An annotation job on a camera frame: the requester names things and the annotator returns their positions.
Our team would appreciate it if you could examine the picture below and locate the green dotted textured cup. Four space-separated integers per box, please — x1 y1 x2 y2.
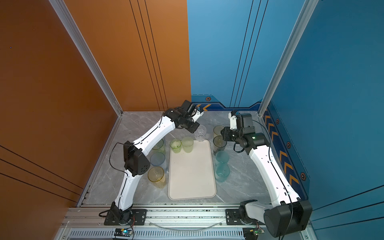
182 137 194 153

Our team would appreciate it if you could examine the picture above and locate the small green clear glass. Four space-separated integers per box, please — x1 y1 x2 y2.
170 139 182 154

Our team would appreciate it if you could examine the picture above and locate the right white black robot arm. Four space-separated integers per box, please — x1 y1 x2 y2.
221 127 313 238

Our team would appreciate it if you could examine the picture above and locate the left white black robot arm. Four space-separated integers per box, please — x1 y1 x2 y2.
99 101 204 226

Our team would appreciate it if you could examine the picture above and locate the white rectangular plastic tray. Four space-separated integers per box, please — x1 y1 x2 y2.
168 140 217 201

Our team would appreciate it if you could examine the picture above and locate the amber yellow cup right back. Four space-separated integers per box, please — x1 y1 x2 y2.
213 125 224 138

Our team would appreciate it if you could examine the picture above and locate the dark smoke grey cup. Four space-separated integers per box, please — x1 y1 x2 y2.
213 136 227 155

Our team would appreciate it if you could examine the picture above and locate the teal cup upper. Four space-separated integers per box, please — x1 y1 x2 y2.
215 151 230 164

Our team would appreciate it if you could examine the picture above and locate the teal cup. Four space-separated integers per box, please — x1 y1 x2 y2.
215 151 230 164
215 164 231 183

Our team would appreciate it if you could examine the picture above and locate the teal cup lower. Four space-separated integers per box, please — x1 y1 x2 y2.
215 164 231 183

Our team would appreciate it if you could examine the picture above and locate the tall green clear cup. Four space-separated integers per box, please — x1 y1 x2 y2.
152 139 166 155

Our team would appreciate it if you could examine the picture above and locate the tall blue clear cup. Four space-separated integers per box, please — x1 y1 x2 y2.
150 152 168 172

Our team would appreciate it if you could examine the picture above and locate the yellow cup left front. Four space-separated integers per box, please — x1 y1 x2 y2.
148 167 166 189

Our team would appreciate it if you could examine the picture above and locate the right green circuit board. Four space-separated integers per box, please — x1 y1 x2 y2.
243 228 265 240

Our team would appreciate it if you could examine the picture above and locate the green circuit board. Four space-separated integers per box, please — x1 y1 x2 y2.
243 228 265 240
114 228 134 240

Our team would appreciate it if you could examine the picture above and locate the left green circuit board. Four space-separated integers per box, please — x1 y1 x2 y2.
114 228 134 240

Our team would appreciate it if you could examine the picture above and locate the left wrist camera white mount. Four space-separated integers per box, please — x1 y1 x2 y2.
180 100 204 122

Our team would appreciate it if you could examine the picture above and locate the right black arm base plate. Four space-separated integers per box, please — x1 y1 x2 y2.
225 209 264 226

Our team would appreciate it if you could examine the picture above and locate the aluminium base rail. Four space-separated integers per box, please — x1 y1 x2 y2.
53 203 319 240

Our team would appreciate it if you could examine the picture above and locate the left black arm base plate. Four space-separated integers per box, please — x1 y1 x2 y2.
104 209 147 226

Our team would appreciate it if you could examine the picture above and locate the left aluminium corner post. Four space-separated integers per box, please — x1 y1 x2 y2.
49 0 123 117

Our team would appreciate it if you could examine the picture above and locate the aluminium corner post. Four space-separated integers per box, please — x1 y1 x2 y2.
49 0 123 117
258 0 319 117

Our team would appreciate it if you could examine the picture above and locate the right aluminium corner post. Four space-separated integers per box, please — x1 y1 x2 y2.
258 0 319 117

